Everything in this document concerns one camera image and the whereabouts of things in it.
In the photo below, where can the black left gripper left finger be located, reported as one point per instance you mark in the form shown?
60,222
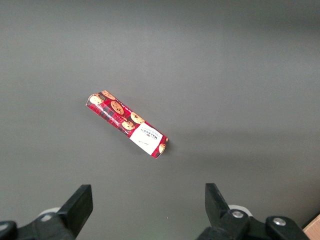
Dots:
72,212

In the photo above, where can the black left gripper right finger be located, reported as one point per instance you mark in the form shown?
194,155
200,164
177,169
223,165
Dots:
220,220

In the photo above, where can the oak wooden drawer cabinet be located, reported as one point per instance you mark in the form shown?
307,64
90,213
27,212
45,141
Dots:
313,231

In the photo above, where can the red cookie box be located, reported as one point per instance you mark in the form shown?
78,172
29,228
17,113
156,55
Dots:
120,115

